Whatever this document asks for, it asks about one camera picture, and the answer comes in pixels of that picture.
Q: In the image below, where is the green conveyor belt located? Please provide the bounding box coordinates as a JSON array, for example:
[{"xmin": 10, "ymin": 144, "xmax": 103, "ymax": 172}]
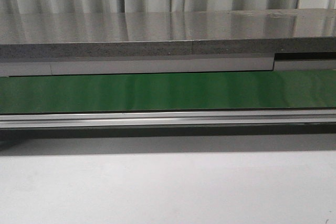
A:
[{"xmin": 1, "ymin": 70, "xmax": 335, "ymax": 141}]

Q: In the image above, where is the grey stone counter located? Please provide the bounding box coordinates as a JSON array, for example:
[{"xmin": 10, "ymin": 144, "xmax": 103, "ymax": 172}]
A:
[{"xmin": 1, "ymin": 9, "xmax": 335, "ymax": 77}]

